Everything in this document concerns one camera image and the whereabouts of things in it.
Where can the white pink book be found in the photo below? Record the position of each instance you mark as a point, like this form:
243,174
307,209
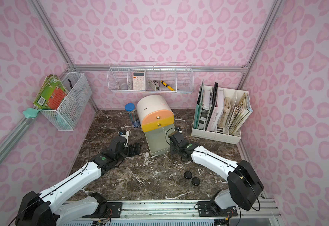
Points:
217,111

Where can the blue lid pencil jar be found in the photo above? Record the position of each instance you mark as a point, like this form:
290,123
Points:
132,113

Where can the white wire wall shelf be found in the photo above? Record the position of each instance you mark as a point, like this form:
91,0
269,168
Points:
180,77

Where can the orange top drawer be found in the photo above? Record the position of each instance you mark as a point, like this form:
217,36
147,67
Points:
158,113

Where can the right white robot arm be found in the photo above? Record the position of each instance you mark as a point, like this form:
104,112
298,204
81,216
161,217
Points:
244,184

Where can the white round drawer cabinet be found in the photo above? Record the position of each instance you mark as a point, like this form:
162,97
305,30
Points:
153,102

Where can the stack of magazines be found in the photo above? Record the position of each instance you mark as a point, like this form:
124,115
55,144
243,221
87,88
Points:
234,115

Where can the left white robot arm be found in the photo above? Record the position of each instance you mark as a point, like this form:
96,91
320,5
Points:
49,207

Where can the pink white calculator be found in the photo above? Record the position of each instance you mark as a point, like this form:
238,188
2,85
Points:
138,81

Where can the teal green folder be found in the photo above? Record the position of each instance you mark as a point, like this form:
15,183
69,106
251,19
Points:
199,106

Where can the mint green wall hook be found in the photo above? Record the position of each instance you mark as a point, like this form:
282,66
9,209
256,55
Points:
31,113

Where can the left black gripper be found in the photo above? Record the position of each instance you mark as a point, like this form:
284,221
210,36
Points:
132,148

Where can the white mesh wall basket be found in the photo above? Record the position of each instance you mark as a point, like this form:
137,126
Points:
67,116

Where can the yellow drawer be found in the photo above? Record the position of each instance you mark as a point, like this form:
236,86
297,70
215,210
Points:
153,123

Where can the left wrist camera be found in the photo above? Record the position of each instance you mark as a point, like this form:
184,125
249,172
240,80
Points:
124,133

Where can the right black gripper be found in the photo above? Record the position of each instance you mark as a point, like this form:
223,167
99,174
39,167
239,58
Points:
174,138

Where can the black binder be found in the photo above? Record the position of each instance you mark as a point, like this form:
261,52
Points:
213,101

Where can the green red booklet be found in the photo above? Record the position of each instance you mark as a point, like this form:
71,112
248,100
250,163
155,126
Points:
51,94

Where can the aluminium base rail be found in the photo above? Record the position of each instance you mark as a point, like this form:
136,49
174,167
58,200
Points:
182,213

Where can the black earphone case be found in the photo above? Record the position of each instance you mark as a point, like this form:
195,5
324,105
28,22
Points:
195,181
187,175

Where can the yellow black utility knife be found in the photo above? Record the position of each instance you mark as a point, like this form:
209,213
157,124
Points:
168,86

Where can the grey bottom drawer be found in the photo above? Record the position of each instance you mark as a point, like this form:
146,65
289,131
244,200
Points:
158,141

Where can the round metal tin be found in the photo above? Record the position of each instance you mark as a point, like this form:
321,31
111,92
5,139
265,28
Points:
123,86

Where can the grey stapler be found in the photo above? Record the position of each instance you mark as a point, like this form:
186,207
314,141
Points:
154,85

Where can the white file organizer box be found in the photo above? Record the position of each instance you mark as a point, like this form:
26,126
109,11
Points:
201,132

